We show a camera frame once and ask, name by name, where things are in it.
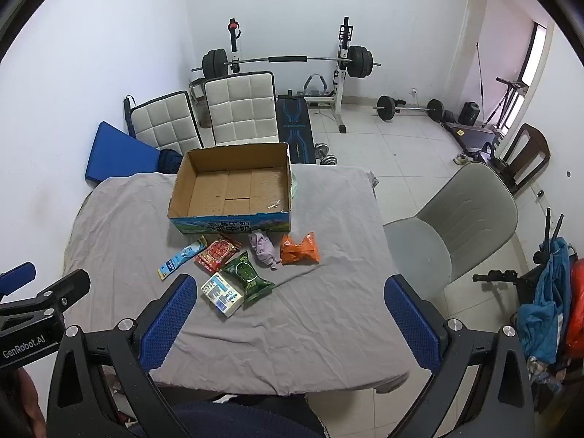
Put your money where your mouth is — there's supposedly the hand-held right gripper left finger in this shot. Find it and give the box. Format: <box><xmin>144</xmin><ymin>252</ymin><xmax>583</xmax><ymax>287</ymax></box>
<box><xmin>46</xmin><ymin>274</ymin><xmax>198</xmax><ymax>438</ymax></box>

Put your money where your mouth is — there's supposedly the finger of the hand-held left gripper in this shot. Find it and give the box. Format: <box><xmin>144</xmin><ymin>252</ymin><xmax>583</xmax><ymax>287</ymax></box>
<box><xmin>0</xmin><ymin>269</ymin><xmax>91</xmax><ymax>324</ymax></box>
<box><xmin>0</xmin><ymin>262</ymin><xmax>37</xmax><ymax>296</ymax></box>

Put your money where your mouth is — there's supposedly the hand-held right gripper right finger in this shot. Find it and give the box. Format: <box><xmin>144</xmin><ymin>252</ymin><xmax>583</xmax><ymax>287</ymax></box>
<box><xmin>384</xmin><ymin>274</ymin><xmax>534</xmax><ymax>438</ymax></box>

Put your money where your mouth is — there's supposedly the white blue tissue pack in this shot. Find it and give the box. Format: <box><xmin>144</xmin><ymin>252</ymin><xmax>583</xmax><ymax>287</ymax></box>
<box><xmin>201</xmin><ymin>272</ymin><xmax>246</xmax><ymax>319</ymax></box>

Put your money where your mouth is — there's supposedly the long blue snack packet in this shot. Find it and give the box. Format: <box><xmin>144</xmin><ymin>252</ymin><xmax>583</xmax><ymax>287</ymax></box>
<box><xmin>157</xmin><ymin>236</ymin><xmax>209</xmax><ymax>281</ymax></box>

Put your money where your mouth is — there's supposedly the red snack packet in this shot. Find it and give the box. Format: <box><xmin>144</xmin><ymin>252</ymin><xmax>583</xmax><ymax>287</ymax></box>
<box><xmin>195</xmin><ymin>234</ymin><xmax>242</xmax><ymax>272</ymax></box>

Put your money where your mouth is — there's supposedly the green snack packet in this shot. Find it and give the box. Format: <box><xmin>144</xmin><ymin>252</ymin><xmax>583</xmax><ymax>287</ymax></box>
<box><xmin>221</xmin><ymin>251</ymin><xmax>276</xmax><ymax>306</ymax></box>

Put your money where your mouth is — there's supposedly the light purple cloth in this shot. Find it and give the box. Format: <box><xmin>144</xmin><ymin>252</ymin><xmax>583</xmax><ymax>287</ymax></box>
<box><xmin>249</xmin><ymin>229</ymin><xmax>282</xmax><ymax>271</ymax></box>

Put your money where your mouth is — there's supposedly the orange snack packet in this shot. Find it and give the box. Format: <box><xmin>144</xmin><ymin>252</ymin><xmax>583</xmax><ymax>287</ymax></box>
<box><xmin>280</xmin><ymin>232</ymin><xmax>321</xmax><ymax>266</ymax></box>

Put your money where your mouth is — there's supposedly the cardboard box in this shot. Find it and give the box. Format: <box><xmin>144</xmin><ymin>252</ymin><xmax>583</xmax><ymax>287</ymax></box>
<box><xmin>168</xmin><ymin>142</ymin><xmax>293</xmax><ymax>237</ymax></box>

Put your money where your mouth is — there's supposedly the person's left forearm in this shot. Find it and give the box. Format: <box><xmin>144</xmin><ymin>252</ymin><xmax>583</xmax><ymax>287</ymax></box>
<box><xmin>0</xmin><ymin>369</ymin><xmax>47</xmax><ymax>438</ymax></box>

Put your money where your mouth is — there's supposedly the black metal rack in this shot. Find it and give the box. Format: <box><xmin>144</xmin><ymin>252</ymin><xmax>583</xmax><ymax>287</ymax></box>
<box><xmin>473</xmin><ymin>207</ymin><xmax>569</xmax><ymax>311</ymax></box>

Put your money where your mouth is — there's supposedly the person's dark navy clothing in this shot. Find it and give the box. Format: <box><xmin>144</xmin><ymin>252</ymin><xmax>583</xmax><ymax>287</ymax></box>
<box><xmin>132</xmin><ymin>400</ymin><xmax>326</xmax><ymax>438</ymax></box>

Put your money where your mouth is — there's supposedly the grey shell chair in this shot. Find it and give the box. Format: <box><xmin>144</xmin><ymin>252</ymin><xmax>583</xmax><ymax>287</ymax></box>
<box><xmin>382</xmin><ymin>162</ymin><xmax>519</xmax><ymax>302</ymax></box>

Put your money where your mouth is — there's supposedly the blue foam mat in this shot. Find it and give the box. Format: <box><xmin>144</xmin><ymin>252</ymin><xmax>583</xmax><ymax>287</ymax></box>
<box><xmin>84</xmin><ymin>121</ymin><xmax>161</xmax><ymax>188</ymax></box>

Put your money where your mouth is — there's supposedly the blue garment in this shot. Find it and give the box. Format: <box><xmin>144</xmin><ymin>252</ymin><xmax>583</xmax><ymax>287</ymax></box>
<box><xmin>517</xmin><ymin>237</ymin><xmax>573</xmax><ymax>366</ymax></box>

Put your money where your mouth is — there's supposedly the dark blue bag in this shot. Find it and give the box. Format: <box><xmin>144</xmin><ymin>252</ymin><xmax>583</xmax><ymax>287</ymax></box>
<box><xmin>157</xmin><ymin>148</ymin><xmax>184</xmax><ymax>175</ymax></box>

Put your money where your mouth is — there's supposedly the orange bag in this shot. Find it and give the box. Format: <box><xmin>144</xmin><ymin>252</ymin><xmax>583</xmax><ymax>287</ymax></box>
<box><xmin>563</xmin><ymin>258</ymin><xmax>584</xmax><ymax>357</ymax></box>

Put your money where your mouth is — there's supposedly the white quilted chair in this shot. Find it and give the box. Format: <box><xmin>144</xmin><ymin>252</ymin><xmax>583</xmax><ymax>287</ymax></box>
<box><xmin>203</xmin><ymin>72</ymin><xmax>280</xmax><ymax>147</ymax></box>
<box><xmin>130</xmin><ymin>91</ymin><xmax>204</xmax><ymax>156</ymax></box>

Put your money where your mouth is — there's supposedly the black treadmill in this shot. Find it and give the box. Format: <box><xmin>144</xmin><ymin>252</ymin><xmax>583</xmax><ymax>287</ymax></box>
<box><xmin>440</xmin><ymin>121</ymin><xmax>505</xmax><ymax>153</ymax></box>

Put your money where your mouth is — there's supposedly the dark wooden chair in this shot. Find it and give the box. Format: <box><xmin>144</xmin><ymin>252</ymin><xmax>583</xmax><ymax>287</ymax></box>
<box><xmin>490</xmin><ymin>123</ymin><xmax>551</xmax><ymax>195</ymax></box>

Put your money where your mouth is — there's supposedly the short barbell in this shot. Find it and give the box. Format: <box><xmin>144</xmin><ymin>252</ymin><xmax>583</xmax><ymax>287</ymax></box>
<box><xmin>373</xmin><ymin>95</ymin><xmax>445</xmax><ymax>123</ymax></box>

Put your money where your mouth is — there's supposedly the black speaker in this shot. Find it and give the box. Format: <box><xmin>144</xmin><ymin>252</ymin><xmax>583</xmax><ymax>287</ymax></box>
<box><xmin>457</xmin><ymin>101</ymin><xmax>481</xmax><ymax>126</ymax></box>

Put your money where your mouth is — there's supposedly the black blue weight bench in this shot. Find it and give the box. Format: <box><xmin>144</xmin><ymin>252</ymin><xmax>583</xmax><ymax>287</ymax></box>
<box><xmin>275</xmin><ymin>93</ymin><xmax>318</xmax><ymax>165</ymax></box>

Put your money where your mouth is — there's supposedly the white weight rack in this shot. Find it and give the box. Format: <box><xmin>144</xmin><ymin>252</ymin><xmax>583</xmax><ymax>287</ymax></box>
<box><xmin>227</xmin><ymin>17</ymin><xmax>361</xmax><ymax>135</ymax></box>

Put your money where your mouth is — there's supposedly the grey exercise machine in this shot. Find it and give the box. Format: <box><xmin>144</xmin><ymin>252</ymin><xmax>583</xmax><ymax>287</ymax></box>
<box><xmin>303</xmin><ymin>74</ymin><xmax>330</xmax><ymax>102</ymax></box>

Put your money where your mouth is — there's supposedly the barbell with black plates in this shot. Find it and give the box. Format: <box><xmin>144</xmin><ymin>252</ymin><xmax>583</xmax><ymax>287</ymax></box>
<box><xmin>191</xmin><ymin>46</ymin><xmax>381</xmax><ymax>80</ymax></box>

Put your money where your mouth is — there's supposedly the window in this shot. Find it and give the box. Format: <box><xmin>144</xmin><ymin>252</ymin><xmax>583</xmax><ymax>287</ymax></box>
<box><xmin>520</xmin><ymin>23</ymin><xmax>548</xmax><ymax>87</ymax></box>

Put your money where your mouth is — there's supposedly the black pole with strap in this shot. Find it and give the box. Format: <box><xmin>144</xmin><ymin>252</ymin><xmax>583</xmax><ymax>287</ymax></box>
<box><xmin>123</xmin><ymin>95</ymin><xmax>138</xmax><ymax>138</ymax></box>

